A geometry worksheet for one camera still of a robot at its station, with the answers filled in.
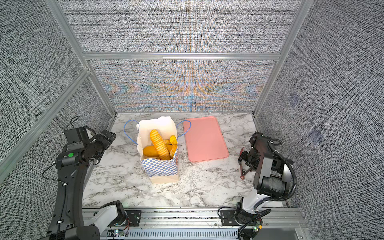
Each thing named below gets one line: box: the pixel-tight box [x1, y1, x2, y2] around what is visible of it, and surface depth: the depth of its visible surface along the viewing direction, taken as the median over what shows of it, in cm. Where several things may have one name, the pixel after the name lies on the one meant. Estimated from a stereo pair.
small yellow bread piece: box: [169, 134, 178, 145], surface depth 90 cm
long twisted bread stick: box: [150, 129, 172, 160], surface depth 84 cm
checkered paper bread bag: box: [136, 116, 179, 184], surface depth 76 cm
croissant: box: [169, 144, 177, 159], surface depth 84 cm
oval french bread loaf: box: [143, 145, 159, 157], surface depth 85 cm
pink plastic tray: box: [183, 116, 229, 163], surface depth 102 cm
